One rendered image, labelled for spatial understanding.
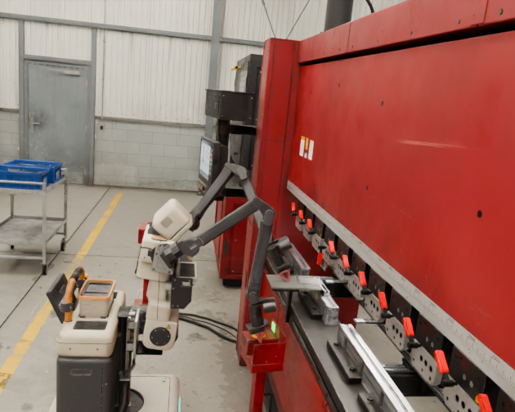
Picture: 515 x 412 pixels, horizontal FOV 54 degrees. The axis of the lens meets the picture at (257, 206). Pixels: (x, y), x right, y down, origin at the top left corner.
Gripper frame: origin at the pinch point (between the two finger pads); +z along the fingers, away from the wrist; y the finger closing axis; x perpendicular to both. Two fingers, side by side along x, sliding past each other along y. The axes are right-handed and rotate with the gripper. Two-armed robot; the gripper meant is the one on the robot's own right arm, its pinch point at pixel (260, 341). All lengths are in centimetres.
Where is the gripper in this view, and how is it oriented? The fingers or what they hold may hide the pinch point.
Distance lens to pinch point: 246.6
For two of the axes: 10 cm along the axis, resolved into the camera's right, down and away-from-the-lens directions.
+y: 9.4, -2.2, 2.6
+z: 1.4, 9.5, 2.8
